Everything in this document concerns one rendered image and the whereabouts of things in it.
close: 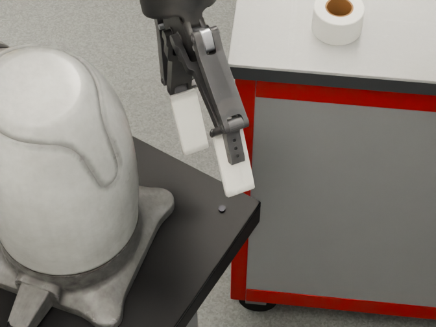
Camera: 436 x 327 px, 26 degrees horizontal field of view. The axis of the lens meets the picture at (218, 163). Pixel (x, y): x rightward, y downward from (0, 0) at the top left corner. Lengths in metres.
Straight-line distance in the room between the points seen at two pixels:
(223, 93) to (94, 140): 0.13
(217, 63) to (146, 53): 1.49
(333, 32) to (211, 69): 0.46
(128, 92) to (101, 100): 1.42
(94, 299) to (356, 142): 0.55
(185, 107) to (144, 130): 1.18
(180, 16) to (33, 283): 0.32
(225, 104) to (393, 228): 0.78
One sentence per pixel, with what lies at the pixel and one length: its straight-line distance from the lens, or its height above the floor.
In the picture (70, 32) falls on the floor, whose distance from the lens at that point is 2.44.
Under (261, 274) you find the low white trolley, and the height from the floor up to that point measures 0.19.
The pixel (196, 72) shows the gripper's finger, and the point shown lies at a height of 1.04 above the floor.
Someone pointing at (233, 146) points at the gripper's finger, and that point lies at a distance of 0.89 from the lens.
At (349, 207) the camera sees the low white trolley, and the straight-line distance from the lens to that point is 1.56.
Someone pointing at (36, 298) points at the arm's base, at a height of 0.83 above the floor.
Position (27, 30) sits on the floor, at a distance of 2.46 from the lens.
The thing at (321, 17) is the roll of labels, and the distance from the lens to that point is 1.30.
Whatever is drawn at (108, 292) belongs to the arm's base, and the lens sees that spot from 1.02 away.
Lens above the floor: 1.70
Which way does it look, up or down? 53 degrees down
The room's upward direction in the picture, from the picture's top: straight up
